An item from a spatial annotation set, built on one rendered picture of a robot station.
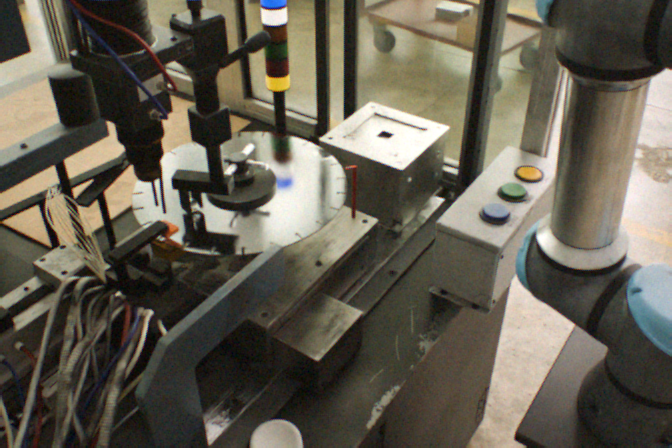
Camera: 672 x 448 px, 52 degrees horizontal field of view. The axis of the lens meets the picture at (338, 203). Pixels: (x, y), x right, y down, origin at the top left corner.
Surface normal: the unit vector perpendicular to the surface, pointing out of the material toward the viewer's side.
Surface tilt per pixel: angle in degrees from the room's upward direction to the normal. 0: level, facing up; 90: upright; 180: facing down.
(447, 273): 90
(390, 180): 90
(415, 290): 0
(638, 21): 93
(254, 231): 0
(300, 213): 0
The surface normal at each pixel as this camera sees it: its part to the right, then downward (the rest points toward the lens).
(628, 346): -0.80, 0.36
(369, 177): -0.57, 0.49
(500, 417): 0.00, -0.81
